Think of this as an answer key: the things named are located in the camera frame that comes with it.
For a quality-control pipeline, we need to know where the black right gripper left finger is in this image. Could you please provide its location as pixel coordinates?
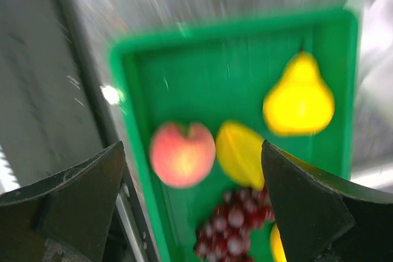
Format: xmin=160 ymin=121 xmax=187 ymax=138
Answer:
xmin=1 ymin=142 xmax=125 ymax=261

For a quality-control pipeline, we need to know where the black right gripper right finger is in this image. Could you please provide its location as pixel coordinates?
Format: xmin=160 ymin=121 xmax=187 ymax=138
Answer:
xmin=261 ymin=141 xmax=392 ymax=261

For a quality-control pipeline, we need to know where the orange fruit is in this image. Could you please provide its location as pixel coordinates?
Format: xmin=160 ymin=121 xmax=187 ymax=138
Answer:
xmin=270 ymin=224 xmax=287 ymax=262

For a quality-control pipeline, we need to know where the purple grape bunch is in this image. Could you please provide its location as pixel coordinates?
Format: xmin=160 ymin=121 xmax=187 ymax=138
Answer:
xmin=193 ymin=187 xmax=275 ymax=261

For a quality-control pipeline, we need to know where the yellow lemon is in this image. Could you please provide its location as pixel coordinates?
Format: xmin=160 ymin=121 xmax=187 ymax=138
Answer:
xmin=262 ymin=51 xmax=335 ymax=136

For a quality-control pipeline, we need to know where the peach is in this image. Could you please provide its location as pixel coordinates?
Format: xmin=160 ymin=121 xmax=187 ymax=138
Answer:
xmin=149 ymin=121 xmax=216 ymax=188

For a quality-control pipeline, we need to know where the green plastic tray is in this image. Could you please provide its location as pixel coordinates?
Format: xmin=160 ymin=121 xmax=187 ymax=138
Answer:
xmin=109 ymin=7 xmax=359 ymax=261

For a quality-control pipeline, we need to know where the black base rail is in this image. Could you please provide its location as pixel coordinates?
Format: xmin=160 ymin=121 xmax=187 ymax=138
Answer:
xmin=56 ymin=0 xmax=159 ymax=261

